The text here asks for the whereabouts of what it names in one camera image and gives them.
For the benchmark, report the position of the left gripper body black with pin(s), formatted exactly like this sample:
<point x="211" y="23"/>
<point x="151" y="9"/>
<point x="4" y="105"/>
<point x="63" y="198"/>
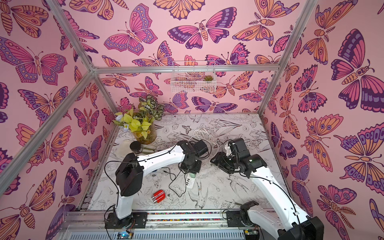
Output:
<point x="194" y="167"/>

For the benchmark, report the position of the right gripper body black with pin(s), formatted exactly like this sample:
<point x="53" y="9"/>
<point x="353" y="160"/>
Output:
<point x="221" y="160"/>

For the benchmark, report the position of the white power strip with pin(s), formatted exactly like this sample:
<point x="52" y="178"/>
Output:
<point x="190" y="182"/>

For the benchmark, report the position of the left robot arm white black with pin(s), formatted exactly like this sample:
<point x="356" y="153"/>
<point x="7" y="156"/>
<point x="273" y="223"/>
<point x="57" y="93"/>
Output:
<point x="131" y="171"/>

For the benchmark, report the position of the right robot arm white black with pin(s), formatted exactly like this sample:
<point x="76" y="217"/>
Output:
<point x="287" y="220"/>

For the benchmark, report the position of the amber glass vase with plants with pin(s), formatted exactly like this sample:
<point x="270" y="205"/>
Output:
<point x="140" y="122"/>

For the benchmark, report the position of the small green succulent plant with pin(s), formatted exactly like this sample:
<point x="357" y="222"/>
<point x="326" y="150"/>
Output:
<point x="208" y="78"/>

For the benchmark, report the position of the white wire wall basket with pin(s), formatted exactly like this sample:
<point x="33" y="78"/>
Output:
<point x="189" y="77"/>

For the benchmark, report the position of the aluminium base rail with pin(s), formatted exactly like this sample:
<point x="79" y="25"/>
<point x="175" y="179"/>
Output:
<point x="163" y="225"/>

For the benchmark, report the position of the aluminium cage frame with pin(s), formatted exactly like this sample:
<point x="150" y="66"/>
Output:
<point x="22" y="157"/>

